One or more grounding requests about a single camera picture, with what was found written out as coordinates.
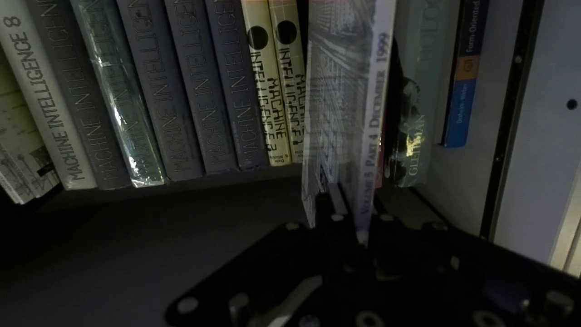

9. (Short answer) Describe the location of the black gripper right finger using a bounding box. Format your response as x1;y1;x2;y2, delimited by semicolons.
368;212;399;241

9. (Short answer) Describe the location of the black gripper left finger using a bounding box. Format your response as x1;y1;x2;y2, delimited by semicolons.
315;183;353;241

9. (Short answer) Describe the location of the thin white book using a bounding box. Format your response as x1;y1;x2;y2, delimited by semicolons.
300;0;397;243

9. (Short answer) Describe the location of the pale blue Biology book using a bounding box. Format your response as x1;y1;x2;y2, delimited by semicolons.
389;0;460;187

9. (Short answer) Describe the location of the cream machine intelligence book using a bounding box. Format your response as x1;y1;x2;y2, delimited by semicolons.
268;0;304;163
241;0;290;167

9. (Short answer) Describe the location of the dark blue orange-label book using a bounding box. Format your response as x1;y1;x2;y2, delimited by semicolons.
440;0;489;148

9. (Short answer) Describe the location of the plastic-wrapped green book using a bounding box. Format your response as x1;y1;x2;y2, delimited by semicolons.
68;0;166;188

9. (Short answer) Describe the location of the white Machine Intelligence 8 book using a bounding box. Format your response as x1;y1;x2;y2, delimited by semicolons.
0;0;95;190

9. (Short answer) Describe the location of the white bookshelf unit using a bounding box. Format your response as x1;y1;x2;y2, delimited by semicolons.
0;0;581;327

